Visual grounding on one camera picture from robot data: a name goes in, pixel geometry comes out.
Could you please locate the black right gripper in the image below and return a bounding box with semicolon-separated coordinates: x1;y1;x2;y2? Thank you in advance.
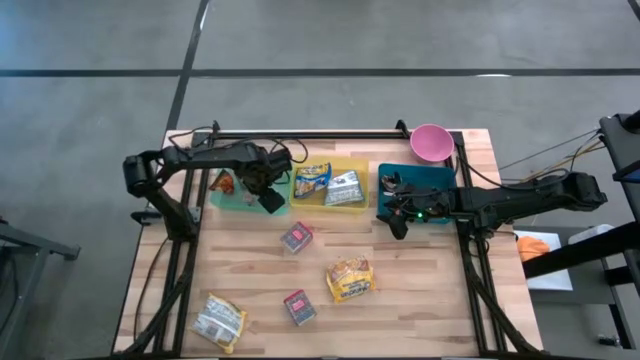
375;172;454;241

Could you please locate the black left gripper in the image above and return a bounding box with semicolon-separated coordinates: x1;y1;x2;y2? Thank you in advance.
239;147;294;215

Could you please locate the blue red smoked paprika tin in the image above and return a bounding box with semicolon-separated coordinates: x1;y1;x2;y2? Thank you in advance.
280;222;315;255

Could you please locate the blue yellow ramen pack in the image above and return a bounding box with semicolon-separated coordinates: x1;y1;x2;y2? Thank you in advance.
293;163;333;200

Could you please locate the brown orange snack pouch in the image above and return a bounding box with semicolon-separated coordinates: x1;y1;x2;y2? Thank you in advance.
208;169;236;195

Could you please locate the blue-edged white ramen pack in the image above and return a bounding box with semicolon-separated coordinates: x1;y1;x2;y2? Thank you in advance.
324;169;365;207

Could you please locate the red small snack packet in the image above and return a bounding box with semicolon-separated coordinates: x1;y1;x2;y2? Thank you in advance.
282;290;317;328

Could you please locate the green plastic bin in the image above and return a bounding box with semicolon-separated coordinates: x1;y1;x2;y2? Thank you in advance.
209;167;291;217

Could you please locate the blue plastic bin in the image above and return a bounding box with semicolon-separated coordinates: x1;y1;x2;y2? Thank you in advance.
377;162;459;225

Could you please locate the yellow plastic bin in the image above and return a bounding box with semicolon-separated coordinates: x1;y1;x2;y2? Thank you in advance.
289;155;371;214

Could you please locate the pink bowl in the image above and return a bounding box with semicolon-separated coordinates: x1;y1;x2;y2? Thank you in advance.
409;123;455;164

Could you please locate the yellow Maruchan ramen pack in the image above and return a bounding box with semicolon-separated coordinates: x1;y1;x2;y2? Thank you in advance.
325;257;377;304

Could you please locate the yellow white ramen noodle pack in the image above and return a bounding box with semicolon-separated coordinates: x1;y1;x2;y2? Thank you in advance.
191;294;248;355

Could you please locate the orange cloth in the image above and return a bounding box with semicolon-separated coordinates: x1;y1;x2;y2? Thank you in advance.
517;236;551;263

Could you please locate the white box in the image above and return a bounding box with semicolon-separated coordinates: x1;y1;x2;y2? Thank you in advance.
514;229;575;292

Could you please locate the light grey box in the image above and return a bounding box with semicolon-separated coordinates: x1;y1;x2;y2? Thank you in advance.
568;223;615;246

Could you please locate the black equipment stand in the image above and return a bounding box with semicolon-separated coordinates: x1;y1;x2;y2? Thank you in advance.
522;110;640;301

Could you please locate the grey metal stand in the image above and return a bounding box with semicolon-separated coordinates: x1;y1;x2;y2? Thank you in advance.
0;217;81;351

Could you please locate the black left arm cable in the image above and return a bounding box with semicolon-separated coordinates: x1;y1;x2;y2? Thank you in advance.
167;125;309;166

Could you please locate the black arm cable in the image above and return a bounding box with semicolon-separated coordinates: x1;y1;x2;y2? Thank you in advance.
167;125;309;166
452;154;506;191

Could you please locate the black aluminium rig frame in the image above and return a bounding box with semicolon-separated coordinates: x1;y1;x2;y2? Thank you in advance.
112;119;546;359

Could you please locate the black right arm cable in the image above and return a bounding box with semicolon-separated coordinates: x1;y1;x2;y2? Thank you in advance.
452;154;506;191

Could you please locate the grey cable bundle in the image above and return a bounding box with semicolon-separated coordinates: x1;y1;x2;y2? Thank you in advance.
499;127;609;184

